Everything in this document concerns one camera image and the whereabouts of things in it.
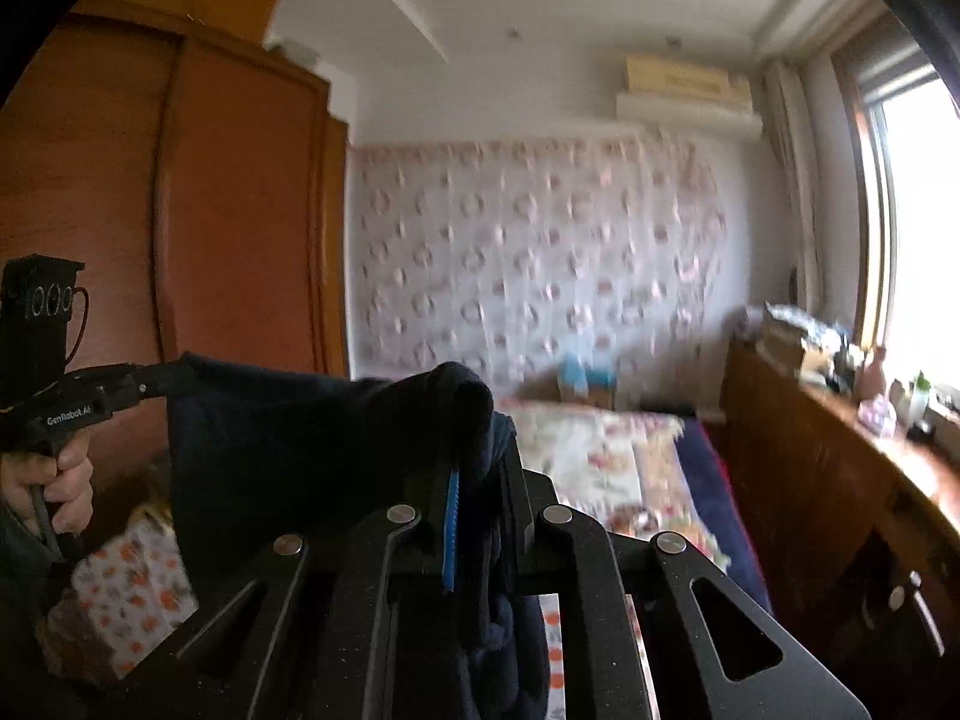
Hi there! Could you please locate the tied window curtain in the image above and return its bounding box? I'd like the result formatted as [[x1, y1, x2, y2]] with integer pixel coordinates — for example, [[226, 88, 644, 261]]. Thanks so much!
[[763, 60, 823, 314]]

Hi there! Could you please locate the navy blue blanket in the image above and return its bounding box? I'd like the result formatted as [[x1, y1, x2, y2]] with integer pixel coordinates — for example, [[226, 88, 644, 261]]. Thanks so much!
[[675, 418, 771, 613]]

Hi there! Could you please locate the stack of papers and boxes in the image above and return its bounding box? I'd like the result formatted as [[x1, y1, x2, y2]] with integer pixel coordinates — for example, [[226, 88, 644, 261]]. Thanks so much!
[[755, 304, 844, 385]]

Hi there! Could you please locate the beige wall air conditioner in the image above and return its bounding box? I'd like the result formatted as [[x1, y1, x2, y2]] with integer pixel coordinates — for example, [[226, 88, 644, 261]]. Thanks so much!
[[615, 54, 763, 143]]

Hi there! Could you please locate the pink bottle on sill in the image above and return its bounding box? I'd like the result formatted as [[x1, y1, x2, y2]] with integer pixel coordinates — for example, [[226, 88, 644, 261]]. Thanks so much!
[[856, 344, 889, 401]]

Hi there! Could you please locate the floral quilt bedspread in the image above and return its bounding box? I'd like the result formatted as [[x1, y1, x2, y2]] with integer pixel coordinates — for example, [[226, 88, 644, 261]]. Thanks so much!
[[496, 398, 732, 571]]

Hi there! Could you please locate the bright window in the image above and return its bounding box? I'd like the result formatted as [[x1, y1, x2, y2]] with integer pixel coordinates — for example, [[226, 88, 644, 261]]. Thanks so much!
[[835, 47, 958, 390]]

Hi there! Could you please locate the circle patterned sheer curtain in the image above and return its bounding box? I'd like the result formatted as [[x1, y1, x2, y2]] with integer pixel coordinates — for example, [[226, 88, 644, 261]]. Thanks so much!
[[348, 132, 727, 401]]

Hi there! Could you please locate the brown louvered wooden wardrobe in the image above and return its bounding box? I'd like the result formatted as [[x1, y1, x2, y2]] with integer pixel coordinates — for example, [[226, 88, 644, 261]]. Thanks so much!
[[0, 0, 355, 511]]

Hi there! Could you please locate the orange print white sheet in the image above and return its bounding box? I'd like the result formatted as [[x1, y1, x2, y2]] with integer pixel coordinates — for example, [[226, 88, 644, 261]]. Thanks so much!
[[71, 504, 199, 679]]

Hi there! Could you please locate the blue tissue box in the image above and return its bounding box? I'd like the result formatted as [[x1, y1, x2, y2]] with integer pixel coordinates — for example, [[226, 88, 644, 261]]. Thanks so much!
[[556, 355, 617, 410]]

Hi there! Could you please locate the navy blue printed t-shirt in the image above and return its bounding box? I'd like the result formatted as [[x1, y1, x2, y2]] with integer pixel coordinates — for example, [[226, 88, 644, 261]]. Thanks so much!
[[166, 355, 550, 718]]

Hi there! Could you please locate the wooden window side cabinet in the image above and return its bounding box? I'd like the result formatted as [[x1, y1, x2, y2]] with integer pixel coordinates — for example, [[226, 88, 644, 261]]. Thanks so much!
[[721, 341, 958, 707]]

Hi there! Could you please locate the person left hand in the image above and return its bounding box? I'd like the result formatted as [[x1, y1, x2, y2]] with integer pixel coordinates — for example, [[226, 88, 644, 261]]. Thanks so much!
[[2, 429, 94, 536]]

